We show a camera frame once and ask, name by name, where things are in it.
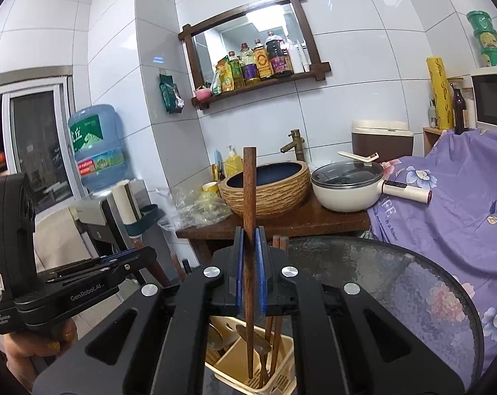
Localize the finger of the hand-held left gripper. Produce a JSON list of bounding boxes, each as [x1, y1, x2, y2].
[[38, 254, 130, 284], [53, 246, 158, 294]]

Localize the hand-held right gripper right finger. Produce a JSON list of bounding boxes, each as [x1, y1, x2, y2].
[[256, 225, 466, 395]]

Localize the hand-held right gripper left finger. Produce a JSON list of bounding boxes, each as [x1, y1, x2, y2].
[[32, 226, 246, 395]]

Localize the metal spoon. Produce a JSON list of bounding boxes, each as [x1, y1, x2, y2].
[[207, 323, 225, 354], [235, 324, 270, 381]]

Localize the cream plastic utensil basket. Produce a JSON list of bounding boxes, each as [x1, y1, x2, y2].
[[205, 315, 295, 394]]

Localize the person's left hand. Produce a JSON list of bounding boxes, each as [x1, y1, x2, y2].
[[4, 321, 80, 381]]

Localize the grey water dispenser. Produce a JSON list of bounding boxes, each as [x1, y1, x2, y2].
[[73, 179, 173, 288]]

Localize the teal paper roll holder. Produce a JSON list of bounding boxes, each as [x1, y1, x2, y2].
[[123, 204, 164, 238]]

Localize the clear plastic bags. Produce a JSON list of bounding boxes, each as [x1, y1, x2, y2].
[[157, 185, 233, 232]]

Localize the dark wooden washstand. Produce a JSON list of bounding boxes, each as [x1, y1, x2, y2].
[[175, 201, 371, 265]]

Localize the woven pattern basin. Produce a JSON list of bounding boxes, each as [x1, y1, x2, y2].
[[219, 160, 311, 220]]

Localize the aluminium sliding door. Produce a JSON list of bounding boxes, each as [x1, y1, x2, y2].
[[0, 66, 85, 224]]

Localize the yellow soap bottle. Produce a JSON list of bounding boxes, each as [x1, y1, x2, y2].
[[224, 145, 244, 178]]

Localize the white pot with glass lid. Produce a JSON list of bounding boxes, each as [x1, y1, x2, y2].
[[311, 161, 433, 213]]

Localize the blue water jug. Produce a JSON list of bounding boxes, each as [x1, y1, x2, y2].
[[67, 104, 128, 192]]

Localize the bronze faucet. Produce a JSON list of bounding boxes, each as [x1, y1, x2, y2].
[[280, 129, 306, 162]]

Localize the round glass table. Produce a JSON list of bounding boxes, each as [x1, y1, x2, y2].
[[203, 236, 485, 395]]

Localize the white rice scoop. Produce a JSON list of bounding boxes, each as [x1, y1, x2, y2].
[[338, 151, 380, 164]]

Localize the green hanging packet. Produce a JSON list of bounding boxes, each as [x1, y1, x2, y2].
[[158, 73, 186, 114]]

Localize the brown and white rice cooker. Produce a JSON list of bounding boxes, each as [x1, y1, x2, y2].
[[351, 120, 414, 164]]

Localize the yellow green pouch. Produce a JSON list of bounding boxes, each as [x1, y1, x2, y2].
[[213, 58, 235, 93]]

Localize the purple floral cloth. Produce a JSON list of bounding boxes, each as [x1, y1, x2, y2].
[[367, 128, 497, 376]]

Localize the green oil bottle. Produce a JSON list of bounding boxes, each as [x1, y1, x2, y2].
[[227, 51, 245, 90]]

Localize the purple label oil bottle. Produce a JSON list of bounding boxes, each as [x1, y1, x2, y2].
[[239, 43, 261, 83]]

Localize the amber bottle yellow label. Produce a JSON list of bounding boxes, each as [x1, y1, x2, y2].
[[253, 39, 274, 80]]

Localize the dark soy sauce bottle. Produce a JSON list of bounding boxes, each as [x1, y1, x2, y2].
[[265, 31, 294, 77]]

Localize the white squeeze bottle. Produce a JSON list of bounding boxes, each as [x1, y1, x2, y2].
[[289, 40, 312, 74]]

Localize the light wooden rack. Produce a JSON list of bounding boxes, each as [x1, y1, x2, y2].
[[422, 126, 453, 155]]

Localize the wooden framed mirror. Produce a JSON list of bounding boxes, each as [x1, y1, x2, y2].
[[178, 0, 332, 110]]

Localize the yellow wrap roll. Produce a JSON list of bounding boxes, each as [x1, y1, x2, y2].
[[426, 57, 455, 131]]

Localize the brown glass bottle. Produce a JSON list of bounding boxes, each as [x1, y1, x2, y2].
[[452, 86, 468, 135]]

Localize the white microwave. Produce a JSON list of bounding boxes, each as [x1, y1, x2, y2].
[[470, 65, 497, 131]]

